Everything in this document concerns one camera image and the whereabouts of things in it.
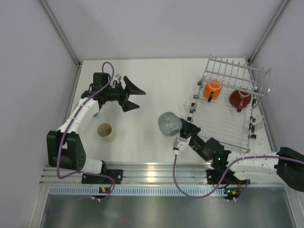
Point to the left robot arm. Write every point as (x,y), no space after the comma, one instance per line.
(64,147)

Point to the red floral mug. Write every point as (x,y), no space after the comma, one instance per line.
(240,99)

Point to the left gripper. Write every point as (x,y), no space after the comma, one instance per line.
(130,89)

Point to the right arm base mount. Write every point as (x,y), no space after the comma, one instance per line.
(214,176)

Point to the grey ceramic mug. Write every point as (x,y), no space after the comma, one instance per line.
(169,124)

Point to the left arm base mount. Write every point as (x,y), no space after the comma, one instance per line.
(110,176)

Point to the orange mug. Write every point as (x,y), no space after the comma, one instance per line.
(212,90)

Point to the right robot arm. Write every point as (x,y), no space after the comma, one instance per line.
(286,165)

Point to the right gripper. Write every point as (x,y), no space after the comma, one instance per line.
(188,129)

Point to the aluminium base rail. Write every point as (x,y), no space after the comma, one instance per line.
(151,173)

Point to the beige cup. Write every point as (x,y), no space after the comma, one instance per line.
(106,132)

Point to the slotted cable duct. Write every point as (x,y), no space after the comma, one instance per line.
(128,191)

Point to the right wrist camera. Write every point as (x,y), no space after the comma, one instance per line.
(180,144)

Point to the metal dish rack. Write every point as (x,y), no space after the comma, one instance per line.
(218,118)

